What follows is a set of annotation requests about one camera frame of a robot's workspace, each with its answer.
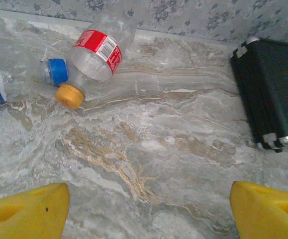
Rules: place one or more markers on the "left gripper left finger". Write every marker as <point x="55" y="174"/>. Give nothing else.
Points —
<point x="27" y="216"/>

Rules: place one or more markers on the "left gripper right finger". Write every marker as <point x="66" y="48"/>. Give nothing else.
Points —
<point x="265" y="216"/>

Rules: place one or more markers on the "black hard case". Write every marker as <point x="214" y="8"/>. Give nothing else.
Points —
<point x="270" y="87"/>

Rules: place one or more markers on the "clear bottle red label yellow cap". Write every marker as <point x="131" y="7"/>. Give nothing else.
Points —
<point x="96" y="44"/>

